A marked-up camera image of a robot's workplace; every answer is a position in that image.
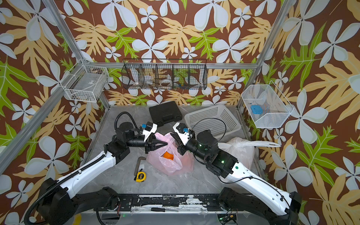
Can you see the orange fruit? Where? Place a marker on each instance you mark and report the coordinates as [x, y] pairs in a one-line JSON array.
[[167, 155]]

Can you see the yellow tape measure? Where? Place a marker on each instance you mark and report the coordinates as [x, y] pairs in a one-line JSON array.
[[140, 176]]

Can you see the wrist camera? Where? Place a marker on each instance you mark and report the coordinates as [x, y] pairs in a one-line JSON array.
[[183, 132], [148, 129]]

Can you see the black wire basket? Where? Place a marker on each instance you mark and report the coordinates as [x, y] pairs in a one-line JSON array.
[[147, 73]]

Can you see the black screwdriver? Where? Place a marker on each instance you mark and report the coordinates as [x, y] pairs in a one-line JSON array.
[[156, 209]]

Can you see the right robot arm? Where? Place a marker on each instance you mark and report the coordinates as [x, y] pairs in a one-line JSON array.
[[278, 207]]

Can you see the pink printed plastic bag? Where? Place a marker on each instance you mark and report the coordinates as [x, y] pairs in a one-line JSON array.
[[168, 160]]

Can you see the white tape roll in basket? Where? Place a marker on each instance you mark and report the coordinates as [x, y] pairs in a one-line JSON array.
[[166, 82]]

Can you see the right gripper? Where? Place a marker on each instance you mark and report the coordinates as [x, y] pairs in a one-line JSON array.
[[183, 148]]

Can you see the white plastic perforated basket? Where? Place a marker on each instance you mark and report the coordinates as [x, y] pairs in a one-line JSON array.
[[217, 119]]

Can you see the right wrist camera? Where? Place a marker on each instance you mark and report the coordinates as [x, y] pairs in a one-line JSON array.
[[183, 132]]

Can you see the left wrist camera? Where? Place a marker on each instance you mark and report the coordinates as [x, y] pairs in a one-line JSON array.
[[148, 129]]

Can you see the white wire basket left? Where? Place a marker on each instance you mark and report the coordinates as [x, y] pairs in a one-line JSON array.
[[85, 82]]

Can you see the blue object in basket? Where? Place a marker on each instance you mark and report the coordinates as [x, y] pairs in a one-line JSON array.
[[256, 109]]

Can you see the large metal hex key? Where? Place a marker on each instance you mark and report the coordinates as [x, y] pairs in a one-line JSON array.
[[138, 165]]

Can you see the yellow tape roll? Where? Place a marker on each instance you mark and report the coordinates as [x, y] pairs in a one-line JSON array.
[[77, 219]]

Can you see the white plastic bag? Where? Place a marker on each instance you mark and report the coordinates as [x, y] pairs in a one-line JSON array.
[[244, 150]]

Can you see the black plastic tool case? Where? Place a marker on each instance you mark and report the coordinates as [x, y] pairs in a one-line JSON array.
[[165, 113]]

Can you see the white mesh basket right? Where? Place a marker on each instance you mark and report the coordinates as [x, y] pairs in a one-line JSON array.
[[276, 107]]

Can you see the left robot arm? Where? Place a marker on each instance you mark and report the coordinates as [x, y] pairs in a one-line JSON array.
[[59, 200]]

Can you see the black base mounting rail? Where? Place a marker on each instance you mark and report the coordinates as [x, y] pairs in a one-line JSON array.
[[194, 203]]

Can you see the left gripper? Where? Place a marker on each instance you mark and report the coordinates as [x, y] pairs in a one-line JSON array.
[[151, 143]]

